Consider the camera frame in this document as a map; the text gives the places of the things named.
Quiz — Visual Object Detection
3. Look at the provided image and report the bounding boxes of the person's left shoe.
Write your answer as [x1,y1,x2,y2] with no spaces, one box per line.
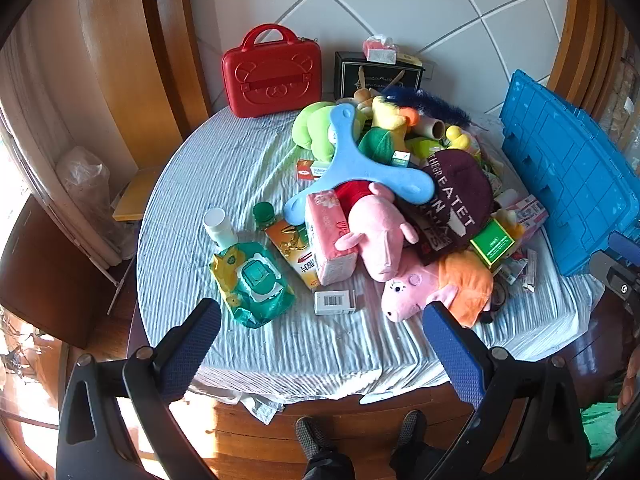
[295,416,332,457]

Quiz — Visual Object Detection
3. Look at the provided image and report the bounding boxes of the blue three-armed toy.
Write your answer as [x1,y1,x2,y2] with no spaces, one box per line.
[284,102,436,223]

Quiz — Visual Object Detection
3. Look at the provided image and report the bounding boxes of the white plastic bottle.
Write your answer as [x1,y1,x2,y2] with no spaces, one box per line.
[202,208,238,248]

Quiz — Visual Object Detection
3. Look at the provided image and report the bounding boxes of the maroon printed beanie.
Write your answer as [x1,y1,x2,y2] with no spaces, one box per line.
[414,149,496,266]

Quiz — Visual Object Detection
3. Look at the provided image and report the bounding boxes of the pink pig plush red dress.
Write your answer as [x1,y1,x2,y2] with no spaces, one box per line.
[334,180,420,283]

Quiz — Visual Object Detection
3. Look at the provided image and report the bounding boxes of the red tissue box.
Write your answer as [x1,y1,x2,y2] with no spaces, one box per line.
[363,35,399,64]

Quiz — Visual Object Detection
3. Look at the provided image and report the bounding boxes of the clear plastic bag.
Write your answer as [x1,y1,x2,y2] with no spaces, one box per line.
[55,146,126,261]

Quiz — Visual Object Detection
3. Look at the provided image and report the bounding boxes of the blue storage crate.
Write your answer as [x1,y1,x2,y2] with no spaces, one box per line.
[500,70,633,277]

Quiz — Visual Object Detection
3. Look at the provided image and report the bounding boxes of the pink floral tissue pack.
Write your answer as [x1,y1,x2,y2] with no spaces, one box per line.
[305,190,360,287]

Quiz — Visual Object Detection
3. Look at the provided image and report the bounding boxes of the white curtain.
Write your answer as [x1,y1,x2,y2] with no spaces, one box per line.
[0,5,126,268]

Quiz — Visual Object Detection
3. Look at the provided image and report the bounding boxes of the yellow duck plush frog hood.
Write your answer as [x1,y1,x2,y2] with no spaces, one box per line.
[357,95,421,161]

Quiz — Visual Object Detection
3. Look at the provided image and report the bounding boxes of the yellow white plush toy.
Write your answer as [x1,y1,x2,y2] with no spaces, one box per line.
[492,209,526,241]

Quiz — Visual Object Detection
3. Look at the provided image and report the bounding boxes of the orange juice carton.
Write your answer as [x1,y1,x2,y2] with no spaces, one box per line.
[253,201,321,291]

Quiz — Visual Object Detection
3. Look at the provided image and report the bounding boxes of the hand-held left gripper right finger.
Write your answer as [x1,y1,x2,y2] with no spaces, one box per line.
[422,301,591,480]

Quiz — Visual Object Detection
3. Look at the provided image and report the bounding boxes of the green plastic bag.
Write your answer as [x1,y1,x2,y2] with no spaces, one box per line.
[580,400,622,461]

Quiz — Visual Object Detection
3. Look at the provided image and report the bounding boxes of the black gift box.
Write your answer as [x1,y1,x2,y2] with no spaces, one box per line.
[334,51,425,101]

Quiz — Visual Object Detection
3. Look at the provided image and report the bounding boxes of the green wet wipes pack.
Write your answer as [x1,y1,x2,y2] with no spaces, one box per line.
[209,241,297,328]

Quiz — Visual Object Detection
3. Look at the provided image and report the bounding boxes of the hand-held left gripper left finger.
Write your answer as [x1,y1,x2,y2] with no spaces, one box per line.
[56,297,222,480]

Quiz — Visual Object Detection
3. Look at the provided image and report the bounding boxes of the person's dark trousers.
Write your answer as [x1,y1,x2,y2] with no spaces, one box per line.
[300,442,453,480]

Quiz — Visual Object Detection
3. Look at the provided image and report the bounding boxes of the wooden stool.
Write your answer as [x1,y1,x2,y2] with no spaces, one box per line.
[112,166,167,222]

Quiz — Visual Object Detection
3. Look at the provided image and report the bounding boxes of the blue feather duster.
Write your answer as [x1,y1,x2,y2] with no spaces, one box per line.
[385,86,473,128]

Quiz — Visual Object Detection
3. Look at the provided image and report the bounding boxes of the dark wooden cabinet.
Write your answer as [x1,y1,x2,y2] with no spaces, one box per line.
[0,195,132,351]

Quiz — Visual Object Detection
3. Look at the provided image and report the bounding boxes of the person's shoe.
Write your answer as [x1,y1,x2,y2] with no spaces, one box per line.
[395,410,427,449]
[295,416,332,457]

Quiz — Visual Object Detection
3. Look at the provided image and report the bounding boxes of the person's right shoe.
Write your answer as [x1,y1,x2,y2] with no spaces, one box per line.
[395,410,427,449]

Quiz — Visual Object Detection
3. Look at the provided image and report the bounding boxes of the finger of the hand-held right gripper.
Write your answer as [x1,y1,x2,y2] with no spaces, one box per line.
[589,231,640,311]

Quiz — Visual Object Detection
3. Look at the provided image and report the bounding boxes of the bright green box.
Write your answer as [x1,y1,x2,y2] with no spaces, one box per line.
[470,222,516,267]

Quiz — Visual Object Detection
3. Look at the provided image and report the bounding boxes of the cardboard-core film roll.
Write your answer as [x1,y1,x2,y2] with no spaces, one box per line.
[415,114,446,139]

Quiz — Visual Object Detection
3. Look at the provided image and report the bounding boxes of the white sachet strip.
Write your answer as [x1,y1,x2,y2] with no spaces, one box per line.
[520,249,539,294]

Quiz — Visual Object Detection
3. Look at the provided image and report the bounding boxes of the pink white box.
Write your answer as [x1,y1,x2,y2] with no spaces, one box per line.
[512,195,549,235]

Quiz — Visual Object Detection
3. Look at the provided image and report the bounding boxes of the red carry case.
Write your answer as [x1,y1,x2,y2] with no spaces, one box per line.
[222,24,322,118]

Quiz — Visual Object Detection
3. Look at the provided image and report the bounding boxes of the pink pig plush orange dress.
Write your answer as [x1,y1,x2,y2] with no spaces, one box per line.
[381,250,496,328]

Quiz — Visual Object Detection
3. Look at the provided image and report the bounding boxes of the white barcode box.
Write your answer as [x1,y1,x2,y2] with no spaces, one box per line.
[314,290,357,316]

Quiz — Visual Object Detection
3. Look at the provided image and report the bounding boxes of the light green plush toy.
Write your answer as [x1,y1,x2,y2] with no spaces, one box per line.
[292,102,362,163]

